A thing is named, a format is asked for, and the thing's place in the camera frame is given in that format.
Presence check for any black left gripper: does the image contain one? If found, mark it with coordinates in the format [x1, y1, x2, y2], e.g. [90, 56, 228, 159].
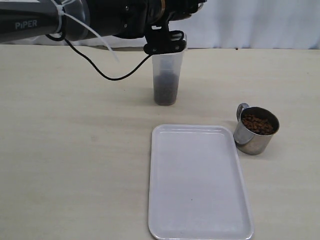
[143, 0, 207, 55]

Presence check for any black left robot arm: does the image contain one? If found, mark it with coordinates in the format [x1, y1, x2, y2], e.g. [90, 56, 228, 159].
[0, 0, 204, 55]

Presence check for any translucent plastic tall container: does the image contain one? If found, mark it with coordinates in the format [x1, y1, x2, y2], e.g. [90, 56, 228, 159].
[152, 36, 188, 106]

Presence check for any white zip tie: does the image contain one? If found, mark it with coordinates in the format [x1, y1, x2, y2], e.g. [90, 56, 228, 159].
[52, 0, 119, 61]

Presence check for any white curtain backdrop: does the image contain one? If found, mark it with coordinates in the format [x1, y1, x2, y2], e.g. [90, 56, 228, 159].
[2, 0, 320, 49]

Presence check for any right steel mug with kibble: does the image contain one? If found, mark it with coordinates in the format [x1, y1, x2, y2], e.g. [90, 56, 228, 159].
[233, 103, 280, 155]

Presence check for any white plastic tray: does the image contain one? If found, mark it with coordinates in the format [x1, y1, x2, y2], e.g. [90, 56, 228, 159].
[148, 124, 254, 240]

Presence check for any black cable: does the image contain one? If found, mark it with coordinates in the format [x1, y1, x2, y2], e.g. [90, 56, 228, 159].
[44, 33, 155, 81]

